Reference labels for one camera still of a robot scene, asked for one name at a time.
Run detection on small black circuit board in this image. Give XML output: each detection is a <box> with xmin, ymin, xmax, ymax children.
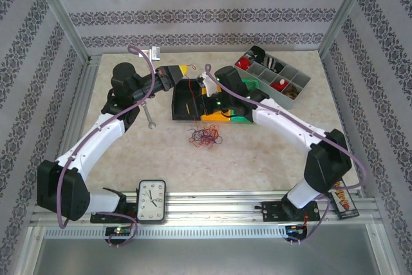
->
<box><xmin>285</xmin><ymin>225</ymin><xmax>308</xmax><ymax>238</ymax></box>

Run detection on slotted metal cable duct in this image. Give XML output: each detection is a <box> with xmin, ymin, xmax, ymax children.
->
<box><xmin>43</xmin><ymin>225</ymin><xmax>289</xmax><ymax>240</ymax></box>

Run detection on black plastic bin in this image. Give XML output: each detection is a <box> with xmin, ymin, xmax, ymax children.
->
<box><xmin>171</xmin><ymin>78</ymin><xmax>207</xmax><ymax>122</ymax></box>

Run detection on black connector board yellow plugs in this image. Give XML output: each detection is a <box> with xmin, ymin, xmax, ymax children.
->
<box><xmin>328</xmin><ymin>180</ymin><xmax>361</xmax><ymax>221</ymax></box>

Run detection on red white fluffy item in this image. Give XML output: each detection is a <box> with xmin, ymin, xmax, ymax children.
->
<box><xmin>270</xmin><ymin>78</ymin><xmax>290</xmax><ymax>93</ymax></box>

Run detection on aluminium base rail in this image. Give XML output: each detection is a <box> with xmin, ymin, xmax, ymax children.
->
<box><xmin>32</xmin><ymin>189</ymin><xmax>382</xmax><ymax>227</ymax></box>

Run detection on black white striped item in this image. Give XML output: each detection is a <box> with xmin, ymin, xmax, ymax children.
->
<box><xmin>259</xmin><ymin>55</ymin><xmax>286</xmax><ymax>75</ymax></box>

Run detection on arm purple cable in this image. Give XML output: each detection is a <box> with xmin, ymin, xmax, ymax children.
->
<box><xmin>57</xmin><ymin>45</ymin><xmax>162</xmax><ymax>249</ymax></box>
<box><xmin>204</xmin><ymin>63</ymin><xmax>368</xmax><ymax>246</ymax></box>

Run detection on aluminium frame post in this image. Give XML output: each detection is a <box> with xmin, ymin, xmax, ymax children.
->
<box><xmin>27</xmin><ymin>0</ymin><xmax>91</xmax><ymax>61</ymax></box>
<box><xmin>317</xmin><ymin>0</ymin><xmax>377</xmax><ymax>57</ymax></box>

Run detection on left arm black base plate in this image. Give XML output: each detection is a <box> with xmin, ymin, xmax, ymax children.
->
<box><xmin>89</xmin><ymin>202</ymin><xmax>139</xmax><ymax>224</ymax></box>

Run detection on yellow plastic bin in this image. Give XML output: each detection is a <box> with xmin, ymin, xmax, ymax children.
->
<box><xmin>201</xmin><ymin>86</ymin><xmax>232</xmax><ymax>125</ymax></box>

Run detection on aluminium side rail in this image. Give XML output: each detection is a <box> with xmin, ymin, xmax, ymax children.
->
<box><xmin>48</xmin><ymin>55</ymin><xmax>101</xmax><ymax>192</ymax></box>

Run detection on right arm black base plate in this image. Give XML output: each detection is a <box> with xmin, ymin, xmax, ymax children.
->
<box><xmin>262</xmin><ymin>200</ymin><xmax>320</xmax><ymax>223</ymax></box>

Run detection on brown fluffy item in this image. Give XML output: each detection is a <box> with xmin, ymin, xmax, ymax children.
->
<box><xmin>283</xmin><ymin>84</ymin><xmax>300</xmax><ymax>99</ymax></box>

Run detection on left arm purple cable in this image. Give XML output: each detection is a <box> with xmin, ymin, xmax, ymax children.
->
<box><xmin>57</xmin><ymin>45</ymin><xmax>162</xmax><ymax>249</ymax></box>

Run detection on grey divided organizer tray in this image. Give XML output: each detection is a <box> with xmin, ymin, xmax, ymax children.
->
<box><xmin>233</xmin><ymin>45</ymin><xmax>312</xmax><ymax>111</ymax></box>

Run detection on green plastic bin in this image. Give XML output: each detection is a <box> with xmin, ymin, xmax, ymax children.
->
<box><xmin>230</xmin><ymin>77</ymin><xmax>262</xmax><ymax>124</ymax></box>

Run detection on black fabric item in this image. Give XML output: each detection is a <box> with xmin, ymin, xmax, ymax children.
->
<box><xmin>246</xmin><ymin>46</ymin><xmax>267</xmax><ymax>60</ymax></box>

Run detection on small circuit board green light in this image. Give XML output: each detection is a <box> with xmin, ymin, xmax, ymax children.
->
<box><xmin>104</xmin><ymin>226</ymin><xmax>133</xmax><ymax>238</ymax></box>

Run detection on black white analog clock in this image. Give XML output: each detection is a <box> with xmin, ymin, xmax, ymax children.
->
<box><xmin>136</xmin><ymin>179</ymin><xmax>167</xmax><ymax>225</ymax></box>

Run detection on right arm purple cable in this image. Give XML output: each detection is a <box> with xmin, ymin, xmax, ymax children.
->
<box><xmin>204</xmin><ymin>63</ymin><xmax>368</xmax><ymax>246</ymax></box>

